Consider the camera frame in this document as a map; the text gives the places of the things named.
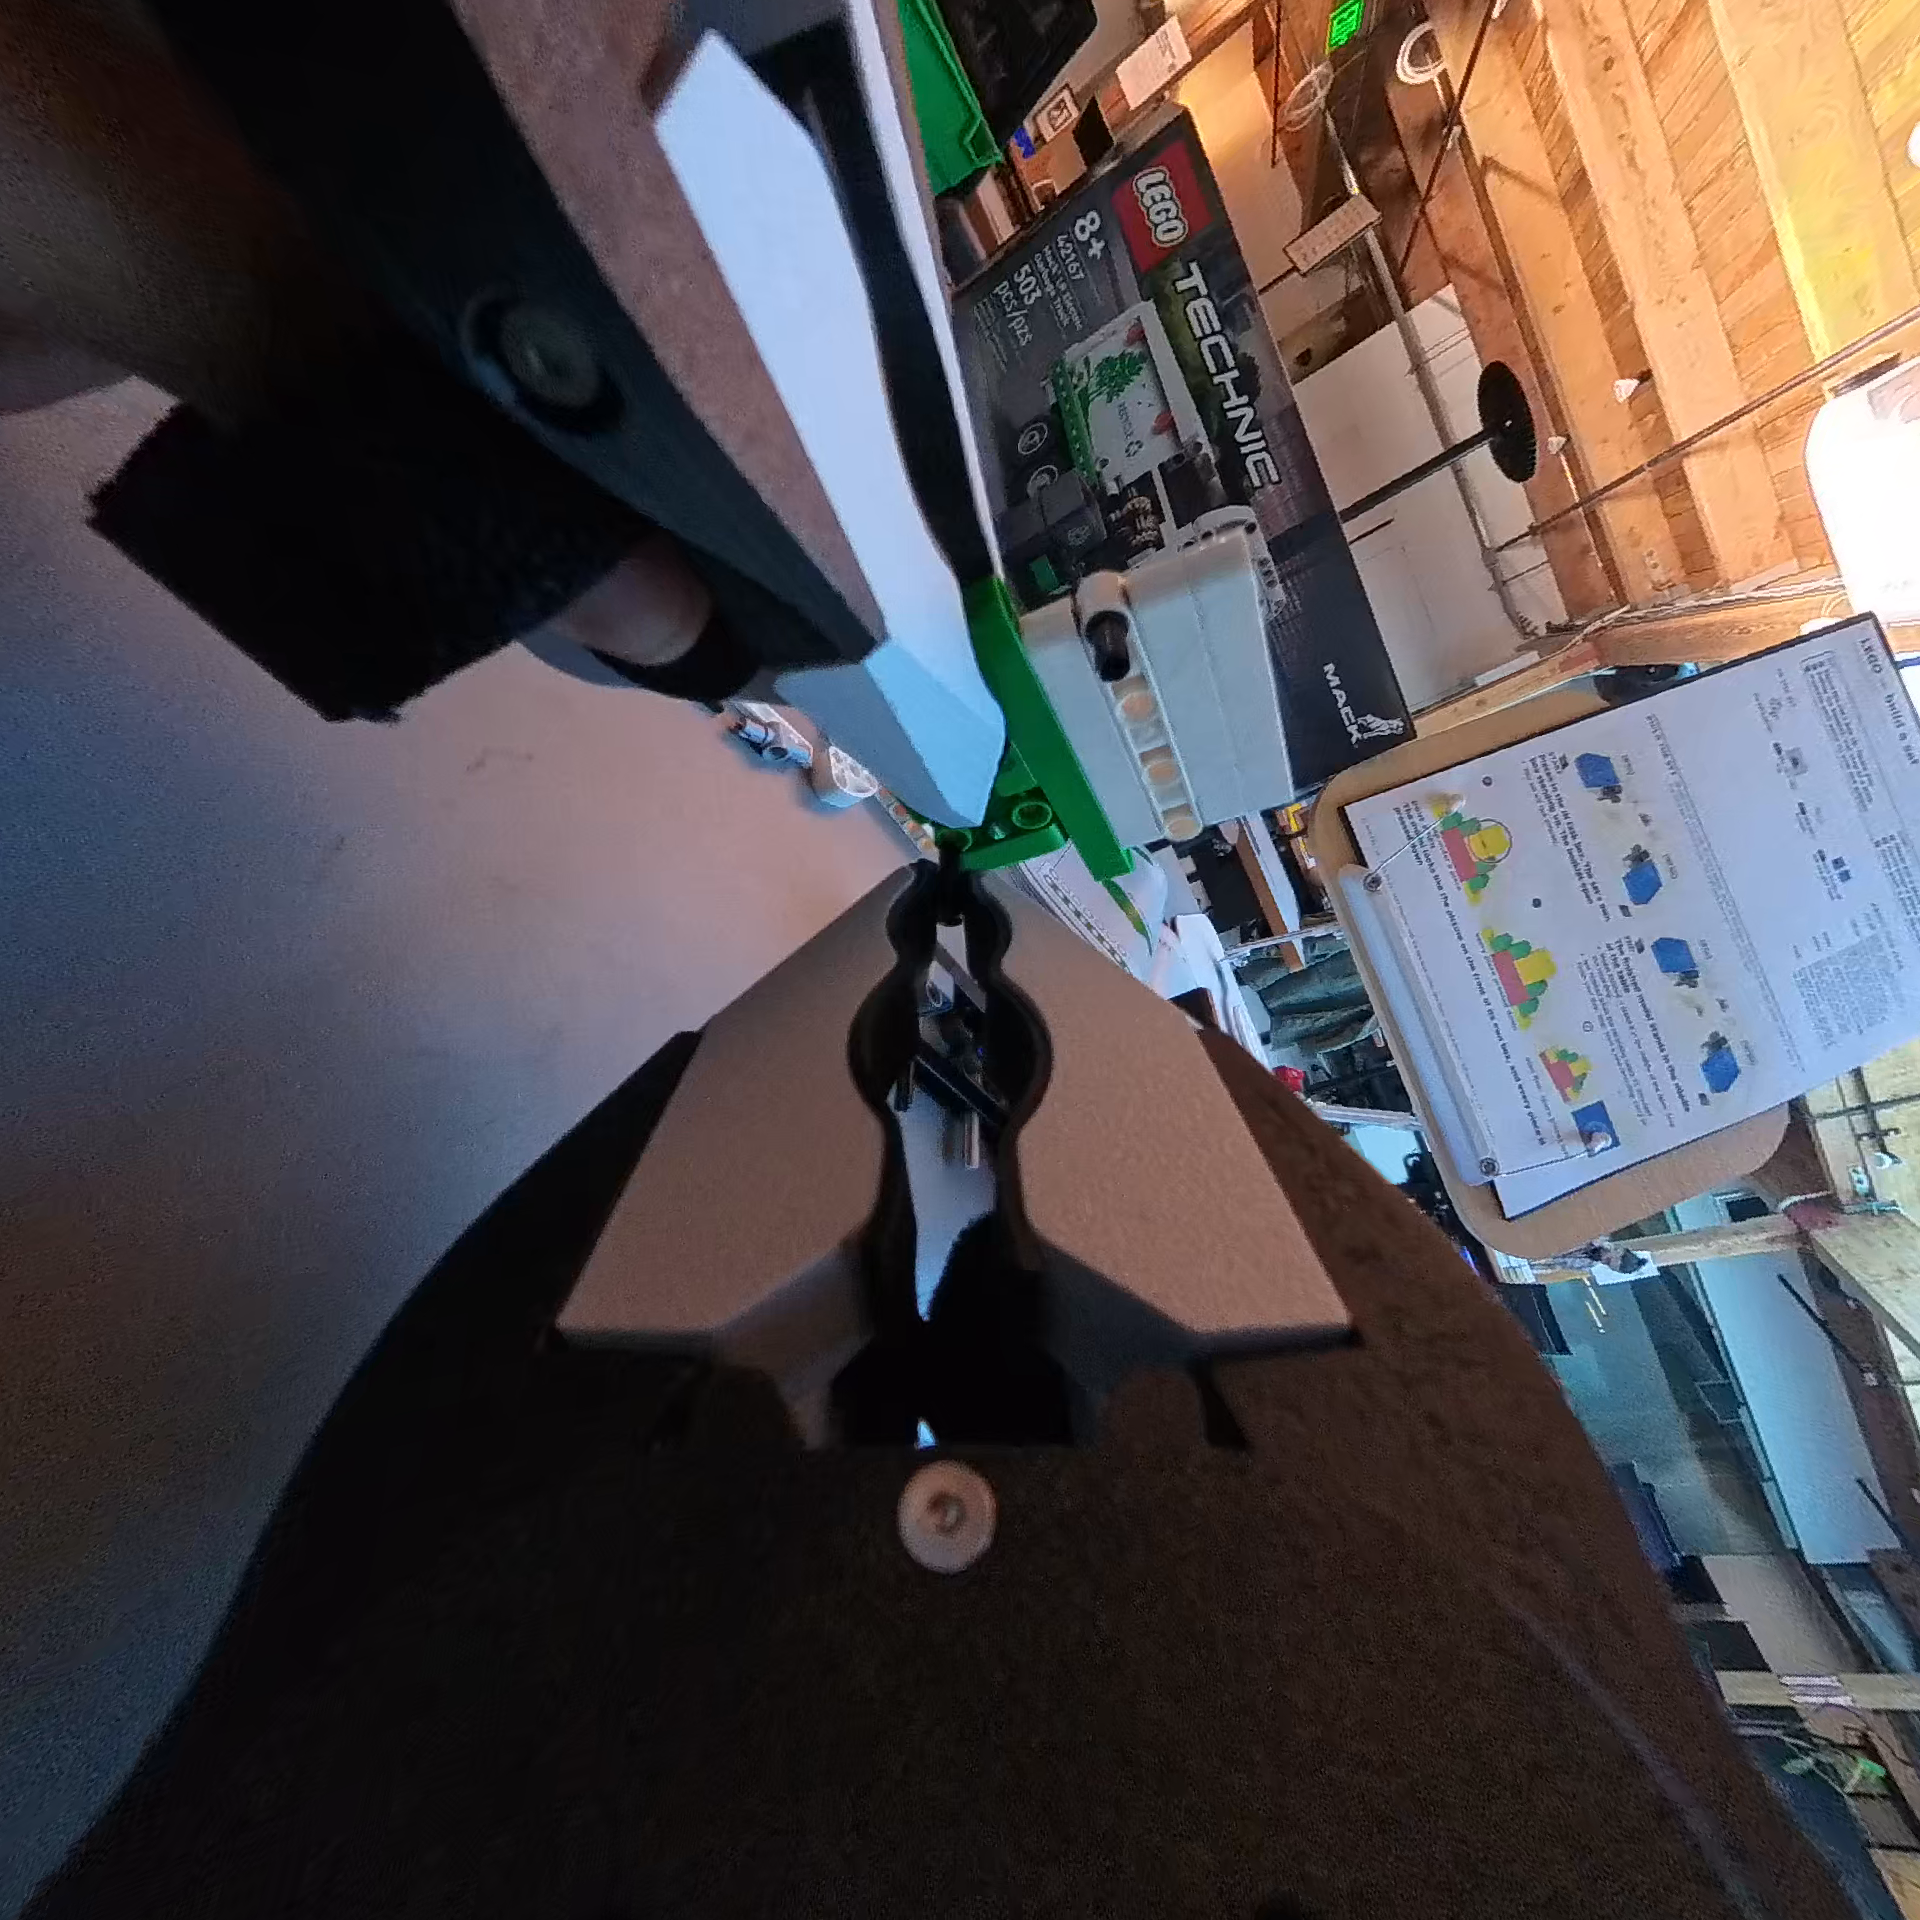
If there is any black lego set box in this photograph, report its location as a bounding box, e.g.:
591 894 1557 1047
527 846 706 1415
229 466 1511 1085
949 103 1415 789

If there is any white lego beam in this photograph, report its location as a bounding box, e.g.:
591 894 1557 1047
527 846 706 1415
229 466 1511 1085
729 698 905 822

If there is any clipboard with instruction sheet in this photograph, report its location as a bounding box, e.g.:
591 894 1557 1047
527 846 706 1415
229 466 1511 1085
1339 613 1920 1220

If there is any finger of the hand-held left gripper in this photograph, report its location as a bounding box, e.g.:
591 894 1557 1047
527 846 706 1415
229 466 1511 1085
809 0 1003 590
652 30 1011 829

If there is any black round stand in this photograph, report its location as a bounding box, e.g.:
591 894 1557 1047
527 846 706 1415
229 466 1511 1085
1337 356 1566 527

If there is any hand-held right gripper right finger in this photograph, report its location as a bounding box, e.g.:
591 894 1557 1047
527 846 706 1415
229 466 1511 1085
954 870 1361 1365

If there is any green plastic bin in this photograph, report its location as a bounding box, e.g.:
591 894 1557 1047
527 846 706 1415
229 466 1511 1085
897 0 1011 200

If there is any person's left hand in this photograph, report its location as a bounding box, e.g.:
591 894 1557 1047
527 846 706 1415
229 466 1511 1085
0 0 718 672

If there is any white instruction booklet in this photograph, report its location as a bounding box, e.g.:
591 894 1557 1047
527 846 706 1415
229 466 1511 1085
1030 836 1210 994

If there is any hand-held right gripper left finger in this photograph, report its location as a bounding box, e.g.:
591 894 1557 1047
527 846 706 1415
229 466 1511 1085
555 861 943 1365

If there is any wooden clipboard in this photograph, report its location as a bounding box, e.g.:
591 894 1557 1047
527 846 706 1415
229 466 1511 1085
1309 681 1823 1264

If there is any green and grey lego assembly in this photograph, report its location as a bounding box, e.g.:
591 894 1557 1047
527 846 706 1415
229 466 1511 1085
957 527 1298 881

